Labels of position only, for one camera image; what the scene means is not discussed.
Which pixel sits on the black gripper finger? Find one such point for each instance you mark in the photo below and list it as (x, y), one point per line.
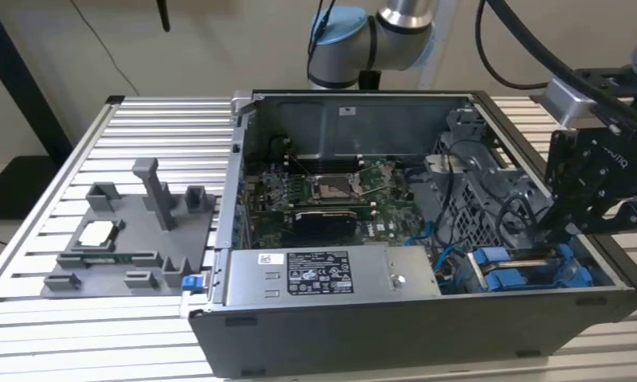
(615, 221)
(559, 215)

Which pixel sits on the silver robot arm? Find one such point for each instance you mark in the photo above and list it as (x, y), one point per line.
(397, 40)

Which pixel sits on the metal disk bay cage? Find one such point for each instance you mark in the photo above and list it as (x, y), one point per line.
(471, 199)

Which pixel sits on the green motherboard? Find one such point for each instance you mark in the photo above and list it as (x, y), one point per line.
(382, 223)

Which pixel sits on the CPU socket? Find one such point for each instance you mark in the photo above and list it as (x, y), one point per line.
(330, 187)

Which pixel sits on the black graphics card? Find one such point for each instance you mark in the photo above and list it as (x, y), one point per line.
(323, 223)

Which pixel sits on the silver power supply unit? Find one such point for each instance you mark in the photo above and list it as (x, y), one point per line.
(329, 274)

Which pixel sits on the black PC case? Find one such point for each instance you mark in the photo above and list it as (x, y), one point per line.
(377, 338)

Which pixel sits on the blue case latch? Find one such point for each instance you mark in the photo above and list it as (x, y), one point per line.
(189, 282)

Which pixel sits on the grey parts rack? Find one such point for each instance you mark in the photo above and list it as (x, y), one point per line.
(137, 238)

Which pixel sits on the green RAM stick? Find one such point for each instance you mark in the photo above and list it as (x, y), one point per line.
(107, 259)

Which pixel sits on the CPU chip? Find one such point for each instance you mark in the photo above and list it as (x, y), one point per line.
(98, 234)

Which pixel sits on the black hanging rod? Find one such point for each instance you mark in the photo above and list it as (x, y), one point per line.
(162, 16)

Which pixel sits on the black floor mat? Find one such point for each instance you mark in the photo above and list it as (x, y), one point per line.
(15, 187)

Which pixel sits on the black upright post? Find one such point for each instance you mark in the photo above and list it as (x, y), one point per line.
(21, 79)

